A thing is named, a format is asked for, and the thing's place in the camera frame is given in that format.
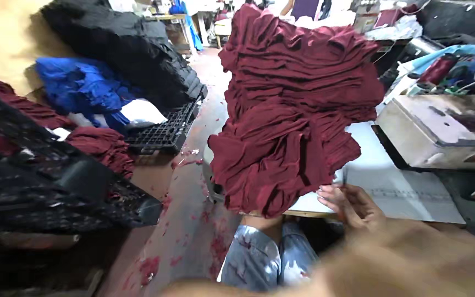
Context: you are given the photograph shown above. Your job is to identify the maroon thread cone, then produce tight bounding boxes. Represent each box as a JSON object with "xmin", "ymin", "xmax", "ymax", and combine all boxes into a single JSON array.
[{"xmin": 418, "ymin": 54, "xmax": 459, "ymax": 86}]

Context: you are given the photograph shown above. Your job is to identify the pile of blue garments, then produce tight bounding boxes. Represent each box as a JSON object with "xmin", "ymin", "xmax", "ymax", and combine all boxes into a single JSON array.
[{"xmin": 35, "ymin": 57, "xmax": 141, "ymax": 136}]

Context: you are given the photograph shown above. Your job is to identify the grey plastic stool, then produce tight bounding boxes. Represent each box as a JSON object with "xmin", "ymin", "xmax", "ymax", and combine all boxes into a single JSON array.
[{"xmin": 202, "ymin": 135, "xmax": 226, "ymax": 204}]

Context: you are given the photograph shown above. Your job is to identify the white sewing table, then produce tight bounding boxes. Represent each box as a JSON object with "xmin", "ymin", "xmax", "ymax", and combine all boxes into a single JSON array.
[{"xmin": 242, "ymin": 120, "xmax": 467, "ymax": 225}]

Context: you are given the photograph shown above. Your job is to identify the blue hanging cloth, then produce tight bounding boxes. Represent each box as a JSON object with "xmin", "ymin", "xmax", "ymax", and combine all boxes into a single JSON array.
[{"xmin": 180, "ymin": 0, "xmax": 204, "ymax": 52}]

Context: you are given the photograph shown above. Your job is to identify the large pile of maroon garments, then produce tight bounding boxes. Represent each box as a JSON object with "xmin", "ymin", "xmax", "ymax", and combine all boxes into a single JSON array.
[{"xmin": 207, "ymin": 3, "xmax": 385, "ymax": 219}]

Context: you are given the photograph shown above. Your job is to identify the pile of black fabric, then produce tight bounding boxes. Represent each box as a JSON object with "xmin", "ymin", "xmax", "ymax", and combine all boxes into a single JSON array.
[{"xmin": 41, "ymin": 0, "xmax": 204, "ymax": 111}]

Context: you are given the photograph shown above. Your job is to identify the person's right hand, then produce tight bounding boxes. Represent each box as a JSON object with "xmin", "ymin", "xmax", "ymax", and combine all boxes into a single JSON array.
[{"xmin": 317, "ymin": 183, "xmax": 387, "ymax": 235}]

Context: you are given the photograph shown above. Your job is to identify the white sewing machine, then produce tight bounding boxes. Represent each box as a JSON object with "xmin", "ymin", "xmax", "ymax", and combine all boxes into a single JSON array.
[{"xmin": 375, "ymin": 84, "xmax": 475, "ymax": 172}]

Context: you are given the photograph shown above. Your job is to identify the person's legs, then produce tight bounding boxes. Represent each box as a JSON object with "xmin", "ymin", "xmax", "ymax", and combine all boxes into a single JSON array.
[{"xmin": 217, "ymin": 215, "xmax": 320, "ymax": 291}]

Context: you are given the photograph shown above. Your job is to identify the black speckled plastic pallet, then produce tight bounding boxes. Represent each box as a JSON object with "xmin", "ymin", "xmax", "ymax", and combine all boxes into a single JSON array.
[{"xmin": 0, "ymin": 82, "xmax": 163, "ymax": 233}]

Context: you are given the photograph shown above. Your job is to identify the wooden table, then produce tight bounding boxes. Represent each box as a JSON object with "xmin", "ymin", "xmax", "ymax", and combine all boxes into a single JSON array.
[{"xmin": 145, "ymin": 13, "xmax": 199, "ymax": 56}]

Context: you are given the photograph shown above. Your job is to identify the beige machine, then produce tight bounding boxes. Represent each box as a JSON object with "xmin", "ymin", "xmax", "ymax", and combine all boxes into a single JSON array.
[{"xmin": 353, "ymin": 0, "xmax": 382, "ymax": 34}]

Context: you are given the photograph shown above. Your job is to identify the person's right forearm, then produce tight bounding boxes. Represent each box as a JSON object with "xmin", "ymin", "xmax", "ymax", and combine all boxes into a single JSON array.
[{"xmin": 386, "ymin": 219, "xmax": 475, "ymax": 269}]

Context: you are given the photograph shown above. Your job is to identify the white plastic bag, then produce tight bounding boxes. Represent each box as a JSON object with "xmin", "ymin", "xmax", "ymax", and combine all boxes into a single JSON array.
[{"xmin": 120, "ymin": 98, "xmax": 168, "ymax": 129}]

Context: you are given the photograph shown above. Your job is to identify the heap of maroon cloth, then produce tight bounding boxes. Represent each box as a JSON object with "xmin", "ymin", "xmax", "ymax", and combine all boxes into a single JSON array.
[{"xmin": 0, "ymin": 69, "xmax": 135, "ymax": 198}]

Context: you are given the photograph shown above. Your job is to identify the thread snips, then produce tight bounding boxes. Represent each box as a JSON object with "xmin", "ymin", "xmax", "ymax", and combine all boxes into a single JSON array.
[{"xmin": 337, "ymin": 166, "xmax": 349, "ymax": 227}]

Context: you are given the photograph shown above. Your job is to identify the white cloth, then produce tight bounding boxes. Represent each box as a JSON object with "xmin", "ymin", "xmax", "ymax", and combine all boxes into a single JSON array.
[{"xmin": 364, "ymin": 15, "xmax": 424, "ymax": 41}]

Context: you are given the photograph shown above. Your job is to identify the person's left forearm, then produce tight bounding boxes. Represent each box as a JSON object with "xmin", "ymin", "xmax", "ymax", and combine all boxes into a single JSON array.
[{"xmin": 161, "ymin": 225, "xmax": 475, "ymax": 297}]

